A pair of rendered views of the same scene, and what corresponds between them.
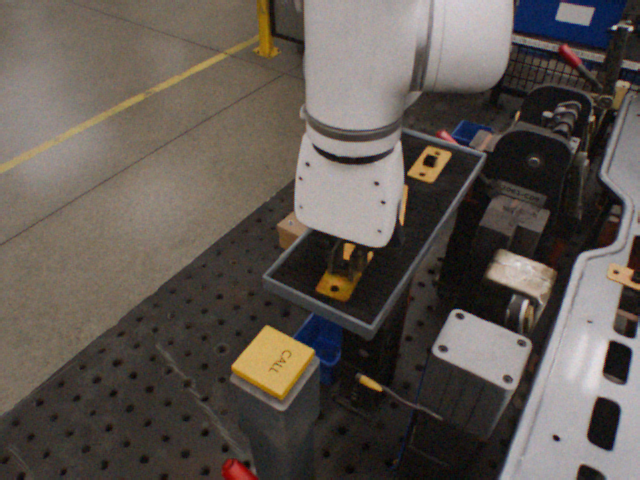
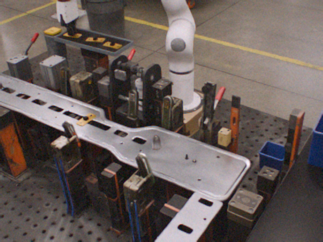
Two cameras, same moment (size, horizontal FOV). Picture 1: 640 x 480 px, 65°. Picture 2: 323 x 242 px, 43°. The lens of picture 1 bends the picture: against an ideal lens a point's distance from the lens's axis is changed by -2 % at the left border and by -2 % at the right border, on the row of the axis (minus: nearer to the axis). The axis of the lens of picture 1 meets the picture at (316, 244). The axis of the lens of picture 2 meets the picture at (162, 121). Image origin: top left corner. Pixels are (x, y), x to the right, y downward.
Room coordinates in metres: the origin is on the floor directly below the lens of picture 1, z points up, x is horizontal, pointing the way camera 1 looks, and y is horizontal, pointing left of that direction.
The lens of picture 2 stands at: (0.92, -1.83, 1.93)
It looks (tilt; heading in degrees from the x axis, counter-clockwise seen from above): 35 degrees down; 94
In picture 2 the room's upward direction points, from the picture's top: 4 degrees counter-clockwise
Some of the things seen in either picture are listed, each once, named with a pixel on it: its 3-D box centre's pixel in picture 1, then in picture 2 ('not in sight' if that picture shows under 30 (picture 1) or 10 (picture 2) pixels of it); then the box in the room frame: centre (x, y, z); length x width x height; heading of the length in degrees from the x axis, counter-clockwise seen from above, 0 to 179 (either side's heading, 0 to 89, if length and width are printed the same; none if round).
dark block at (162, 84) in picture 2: not in sight; (164, 127); (0.83, -0.44, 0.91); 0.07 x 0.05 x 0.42; 58
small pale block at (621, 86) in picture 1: (590, 152); (223, 170); (1.05, -0.68, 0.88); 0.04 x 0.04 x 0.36; 58
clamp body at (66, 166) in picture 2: not in sight; (72, 174); (0.48, -0.68, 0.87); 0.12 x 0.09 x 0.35; 58
